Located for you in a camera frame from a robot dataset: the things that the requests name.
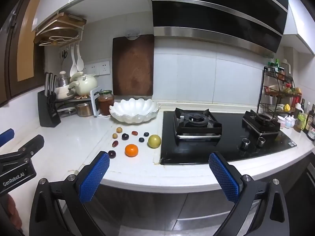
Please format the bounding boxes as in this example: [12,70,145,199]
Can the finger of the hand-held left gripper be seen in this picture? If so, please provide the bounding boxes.
[0,128,15,148]
[0,135,45,170]

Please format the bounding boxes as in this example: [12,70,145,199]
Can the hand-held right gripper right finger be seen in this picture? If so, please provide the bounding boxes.
[208,151,290,236]

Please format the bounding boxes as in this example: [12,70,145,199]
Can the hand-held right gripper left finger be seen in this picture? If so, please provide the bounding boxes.
[29,151,110,236]

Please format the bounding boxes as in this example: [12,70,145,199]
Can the orange tangerine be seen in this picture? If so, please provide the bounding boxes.
[125,144,139,157]

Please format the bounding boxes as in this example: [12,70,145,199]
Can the yellow-green round fruit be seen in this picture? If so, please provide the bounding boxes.
[148,134,162,148]

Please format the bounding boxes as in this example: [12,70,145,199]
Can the white scalloped bowl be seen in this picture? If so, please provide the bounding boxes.
[109,98,161,123]

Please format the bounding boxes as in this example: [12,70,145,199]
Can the person's left hand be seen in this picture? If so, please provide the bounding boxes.
[2,194,19,230]

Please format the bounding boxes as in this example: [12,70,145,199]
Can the black knife block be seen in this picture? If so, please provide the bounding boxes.
[37,90,61,128]

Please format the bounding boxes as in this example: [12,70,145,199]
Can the black glass gas stove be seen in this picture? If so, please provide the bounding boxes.
[160,108,297,166]

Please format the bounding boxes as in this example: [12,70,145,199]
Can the steel pan lid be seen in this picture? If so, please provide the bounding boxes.
[57,106,77,118]

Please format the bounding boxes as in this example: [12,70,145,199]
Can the black counter shelf rack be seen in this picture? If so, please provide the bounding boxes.
[55,95,95,118]

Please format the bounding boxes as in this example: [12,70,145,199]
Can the steel pot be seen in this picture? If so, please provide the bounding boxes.
[76,102,94,117]

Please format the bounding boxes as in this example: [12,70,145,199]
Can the black burner grate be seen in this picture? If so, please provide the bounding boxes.
[242,109,281,138]
[173,108,222,140]

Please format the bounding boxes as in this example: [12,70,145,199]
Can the grey base cabinet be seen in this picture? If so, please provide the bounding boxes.
[94,152,315,236]

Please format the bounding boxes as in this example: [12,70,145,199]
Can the glass jar green lid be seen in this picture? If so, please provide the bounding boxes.
[98,90,115,116]

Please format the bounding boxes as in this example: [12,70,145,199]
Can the cream ceramic pot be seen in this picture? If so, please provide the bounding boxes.
[69,72,97,96]

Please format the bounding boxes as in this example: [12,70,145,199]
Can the white plastic spoon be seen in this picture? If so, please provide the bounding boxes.
[69,45,78,77]
[76,45,84,72]

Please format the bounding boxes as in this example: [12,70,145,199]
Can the yellow-green bottle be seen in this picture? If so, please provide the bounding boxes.
[295,113,308,132]

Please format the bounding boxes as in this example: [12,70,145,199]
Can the brown wooden door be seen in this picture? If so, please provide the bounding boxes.
[0,0,50,106]

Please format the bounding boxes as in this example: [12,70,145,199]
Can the dark sauce bottle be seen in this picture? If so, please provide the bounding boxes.
[307,104,315,142]

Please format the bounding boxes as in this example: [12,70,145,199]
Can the red sauce bottle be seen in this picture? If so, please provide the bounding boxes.
[291,92,302,111]

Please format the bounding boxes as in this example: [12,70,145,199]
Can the round wooden board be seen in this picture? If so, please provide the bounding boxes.
[34,27,80,46]

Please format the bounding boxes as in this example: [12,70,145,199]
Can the brown wooden cutting board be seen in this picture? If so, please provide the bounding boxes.
[112,34,155,96]

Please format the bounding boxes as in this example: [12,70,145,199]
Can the green cap bottle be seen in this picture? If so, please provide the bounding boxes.
[268,59,280,73]

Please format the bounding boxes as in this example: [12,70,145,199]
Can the rectangular wooden board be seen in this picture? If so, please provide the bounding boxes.
[36,12,87,33]

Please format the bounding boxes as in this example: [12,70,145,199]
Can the clear suction hook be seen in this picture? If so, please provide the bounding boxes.
[125,30,141,40]

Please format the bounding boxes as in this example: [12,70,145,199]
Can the black range hood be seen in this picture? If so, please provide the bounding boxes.
[150,0,289,54]

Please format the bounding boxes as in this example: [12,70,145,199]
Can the white rectangular frame stand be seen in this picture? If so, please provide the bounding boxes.
[90,88,102,117]

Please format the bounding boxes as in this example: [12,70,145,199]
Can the black wire spice rack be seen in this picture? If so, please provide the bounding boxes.
[257,66,296,115]

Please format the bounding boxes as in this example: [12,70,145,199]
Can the white wire wall rack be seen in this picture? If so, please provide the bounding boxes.
[34,12,87,47]

